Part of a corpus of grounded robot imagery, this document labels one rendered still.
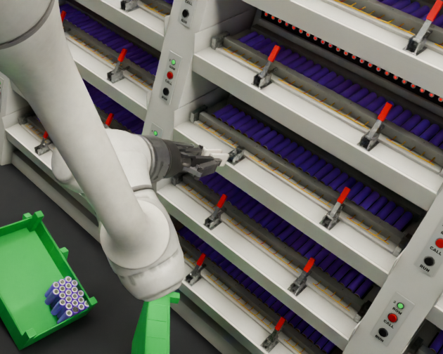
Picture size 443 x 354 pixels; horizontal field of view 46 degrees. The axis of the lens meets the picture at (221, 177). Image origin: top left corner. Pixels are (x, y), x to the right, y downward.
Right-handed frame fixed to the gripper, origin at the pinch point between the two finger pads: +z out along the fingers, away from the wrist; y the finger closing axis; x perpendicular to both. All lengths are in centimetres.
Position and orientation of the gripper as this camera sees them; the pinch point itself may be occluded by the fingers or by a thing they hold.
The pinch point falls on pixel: (214, 157)
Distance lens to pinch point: 113.6
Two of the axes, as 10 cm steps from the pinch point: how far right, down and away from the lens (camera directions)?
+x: 4.2, -8.6, -3.1
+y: 7.3, 5.2, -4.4
